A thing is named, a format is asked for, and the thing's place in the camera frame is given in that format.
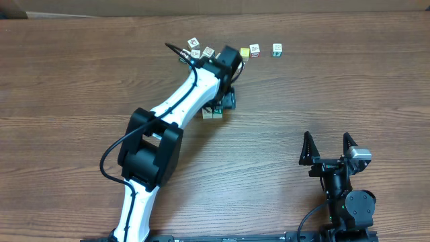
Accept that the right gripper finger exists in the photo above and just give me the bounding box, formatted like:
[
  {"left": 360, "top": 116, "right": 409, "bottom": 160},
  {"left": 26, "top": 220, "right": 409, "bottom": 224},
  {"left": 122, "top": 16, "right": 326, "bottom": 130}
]
[
  {"left": 343, "top": 132, "right": 358, "bottom": 157},
  {"left": 299, "top": 131, "right": 320, "bottom": 165}
]

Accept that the white block green side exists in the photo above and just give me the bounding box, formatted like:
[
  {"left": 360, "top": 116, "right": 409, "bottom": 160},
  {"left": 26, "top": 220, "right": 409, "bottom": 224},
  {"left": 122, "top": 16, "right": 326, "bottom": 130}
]
[{"left": 212, "top": 106, "right": 223, "bottom": 119}]

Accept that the white block butterfly picture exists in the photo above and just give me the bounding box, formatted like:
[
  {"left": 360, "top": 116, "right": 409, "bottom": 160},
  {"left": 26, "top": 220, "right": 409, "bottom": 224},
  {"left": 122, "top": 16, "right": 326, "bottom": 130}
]
[{"left": 202, "top": 107, "right": 213, "bottom": 119}]

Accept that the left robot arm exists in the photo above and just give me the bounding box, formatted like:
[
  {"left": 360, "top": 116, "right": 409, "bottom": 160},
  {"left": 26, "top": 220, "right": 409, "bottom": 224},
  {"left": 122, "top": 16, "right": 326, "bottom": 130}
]
[{"left": 107, "top": 46, "right": 244, "bottom": 241}]

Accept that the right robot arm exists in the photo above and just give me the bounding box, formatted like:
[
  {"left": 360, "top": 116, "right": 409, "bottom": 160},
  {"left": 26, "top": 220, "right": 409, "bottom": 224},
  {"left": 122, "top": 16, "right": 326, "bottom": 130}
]
[{"left": 296, "top": 131, "right": 378, "bottom": 241}]

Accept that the white block red side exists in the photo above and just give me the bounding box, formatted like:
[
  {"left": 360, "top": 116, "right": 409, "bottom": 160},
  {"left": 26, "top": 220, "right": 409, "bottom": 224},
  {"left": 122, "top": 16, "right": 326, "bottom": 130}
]
[{"left": 236, "top": 63, "right": 243, "bottom": 73}]

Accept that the yellow block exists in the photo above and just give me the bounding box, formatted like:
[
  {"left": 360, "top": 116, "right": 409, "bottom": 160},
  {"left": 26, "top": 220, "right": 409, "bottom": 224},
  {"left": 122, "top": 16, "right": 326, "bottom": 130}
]
[{"left": 240, "top": 48, "right": 250, "bottom": 62}]

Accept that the white block green grid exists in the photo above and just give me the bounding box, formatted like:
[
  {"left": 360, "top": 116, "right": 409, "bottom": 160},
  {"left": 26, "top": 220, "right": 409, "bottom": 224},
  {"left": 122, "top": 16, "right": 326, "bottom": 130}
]
[{"left": 202, "top": 46, "right": 215, "bottom": 58}]

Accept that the white block red bottom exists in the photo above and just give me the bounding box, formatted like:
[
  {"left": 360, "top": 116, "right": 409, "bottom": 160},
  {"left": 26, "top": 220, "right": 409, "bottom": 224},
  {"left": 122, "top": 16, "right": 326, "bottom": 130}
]
[{"left": 249, "top": 44, "right": 261, "bottom": 58}]

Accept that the white block behind blue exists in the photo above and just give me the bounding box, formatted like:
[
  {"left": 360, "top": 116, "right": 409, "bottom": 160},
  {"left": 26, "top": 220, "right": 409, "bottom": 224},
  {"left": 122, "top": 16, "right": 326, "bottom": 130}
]
[{"left": 191, "top": 49, "right": 201, "bottom": 59}]

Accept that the block with red picture top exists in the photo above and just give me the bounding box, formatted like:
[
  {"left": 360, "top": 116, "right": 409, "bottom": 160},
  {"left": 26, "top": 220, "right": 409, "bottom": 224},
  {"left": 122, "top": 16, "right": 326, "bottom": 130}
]
[{"left": 187, "top": 38, "right": 200, "bottom": 50}]

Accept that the white block teal far right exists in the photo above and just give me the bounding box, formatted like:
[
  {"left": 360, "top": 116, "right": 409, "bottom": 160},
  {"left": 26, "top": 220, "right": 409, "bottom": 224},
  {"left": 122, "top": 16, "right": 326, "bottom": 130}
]
[{"left": 271, "top": 43, "right": 283, "bottom": 57}]

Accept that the block red circle green side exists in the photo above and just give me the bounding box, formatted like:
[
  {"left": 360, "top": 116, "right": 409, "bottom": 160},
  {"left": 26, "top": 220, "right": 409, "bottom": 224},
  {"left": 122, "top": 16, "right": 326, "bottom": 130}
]
[{"left": 179, "top": 49, "right": 191, "bottom": 64}]

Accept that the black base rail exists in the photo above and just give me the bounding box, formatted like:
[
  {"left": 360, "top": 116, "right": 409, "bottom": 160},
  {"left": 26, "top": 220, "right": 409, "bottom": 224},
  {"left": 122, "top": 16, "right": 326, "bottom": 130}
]
[{"left": 80, "top": 232, "right": 379, "bottom": 242}]

